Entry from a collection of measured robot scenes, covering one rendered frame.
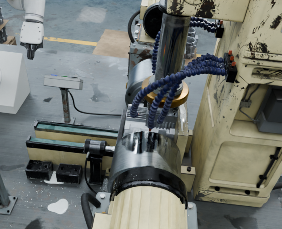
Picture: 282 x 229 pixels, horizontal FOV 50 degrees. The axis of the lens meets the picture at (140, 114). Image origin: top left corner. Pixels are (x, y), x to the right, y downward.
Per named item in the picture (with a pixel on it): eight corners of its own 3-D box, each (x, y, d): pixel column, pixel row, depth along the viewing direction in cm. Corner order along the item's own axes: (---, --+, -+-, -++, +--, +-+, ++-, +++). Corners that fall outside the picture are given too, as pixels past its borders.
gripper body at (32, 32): (20, 17, 139) (17, 41, 140) (42, 19, 139) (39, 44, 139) (26, 21, 147) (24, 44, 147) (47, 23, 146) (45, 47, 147)
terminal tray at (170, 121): (174, 113, 128) (177, 100, 124) (174, 131, 120) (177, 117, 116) (146, 110, 128) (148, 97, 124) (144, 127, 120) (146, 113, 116)
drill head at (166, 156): (175, 162, 128) (185, 118, 112) (175, 260, 97) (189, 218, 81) (116, 156, 129) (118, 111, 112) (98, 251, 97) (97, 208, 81)
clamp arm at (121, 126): (121, 156, 117) (128, 114, 137) (121, 151, 115) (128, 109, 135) (111, 155, 117) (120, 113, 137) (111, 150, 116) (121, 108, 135)
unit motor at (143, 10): (170, 54, 193) (181, -14, 166) (170, 82, 168) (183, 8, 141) (130, 49, 194) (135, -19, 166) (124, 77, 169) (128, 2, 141)
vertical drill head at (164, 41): (182, 104, 129) (207, -12, 98) (183, 133, 116) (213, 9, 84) (140, 99, 130) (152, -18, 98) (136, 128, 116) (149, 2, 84)
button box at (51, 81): (82, 90, 147) (83, 79, 147) (79, 89, 140) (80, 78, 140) (47, 86, 148) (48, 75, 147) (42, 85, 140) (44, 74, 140)
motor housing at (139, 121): (169, 132, 141) (175, 101, 129) (169, 164, 127) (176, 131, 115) (127, 127, 142) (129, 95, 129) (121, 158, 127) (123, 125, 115)
